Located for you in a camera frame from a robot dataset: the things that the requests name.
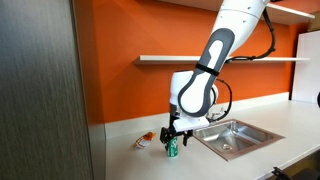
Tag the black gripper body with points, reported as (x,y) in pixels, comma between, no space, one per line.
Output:
(172,130)

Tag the green soda can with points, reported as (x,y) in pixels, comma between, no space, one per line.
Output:
(172,148)

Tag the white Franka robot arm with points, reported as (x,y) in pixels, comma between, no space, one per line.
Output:
(213,60)

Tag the orange white snack packet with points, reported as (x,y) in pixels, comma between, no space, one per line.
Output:
(144,140)

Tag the white counter backsplash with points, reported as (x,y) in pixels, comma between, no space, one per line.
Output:
(140,125)

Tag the round sink drain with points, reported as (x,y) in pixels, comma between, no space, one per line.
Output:
(226,147)

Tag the stainless steel sink basin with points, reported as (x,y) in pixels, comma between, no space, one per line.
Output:
(240,138)

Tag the black object below counter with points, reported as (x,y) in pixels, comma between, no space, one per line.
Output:
(283,174)

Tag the dark wood cabinet panel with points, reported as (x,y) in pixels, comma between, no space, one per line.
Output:
(40,93)

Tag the white panel beside counter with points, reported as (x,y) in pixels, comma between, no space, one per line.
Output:
(308,66)

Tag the brown cardboard box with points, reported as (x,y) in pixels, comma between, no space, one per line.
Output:
(314,22)

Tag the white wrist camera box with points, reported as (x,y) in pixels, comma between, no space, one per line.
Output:
(190,124)

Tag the white lower wall shelf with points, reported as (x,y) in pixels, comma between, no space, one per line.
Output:
(160,59)

